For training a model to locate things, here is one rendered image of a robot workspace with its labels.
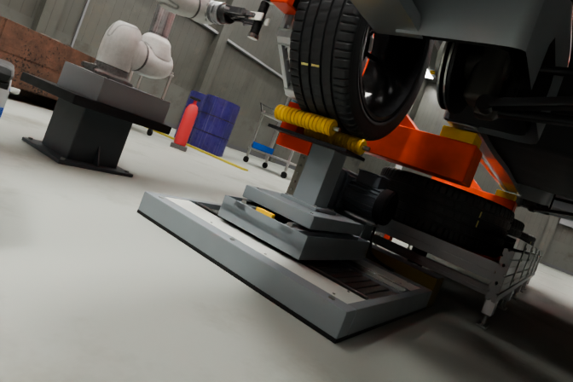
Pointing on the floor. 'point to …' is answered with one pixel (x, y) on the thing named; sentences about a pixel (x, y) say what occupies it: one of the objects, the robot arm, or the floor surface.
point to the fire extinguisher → (186, 125)
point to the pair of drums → (211, 123)
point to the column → (297, 174)
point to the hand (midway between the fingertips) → (259, 18)
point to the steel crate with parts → (36, 59)
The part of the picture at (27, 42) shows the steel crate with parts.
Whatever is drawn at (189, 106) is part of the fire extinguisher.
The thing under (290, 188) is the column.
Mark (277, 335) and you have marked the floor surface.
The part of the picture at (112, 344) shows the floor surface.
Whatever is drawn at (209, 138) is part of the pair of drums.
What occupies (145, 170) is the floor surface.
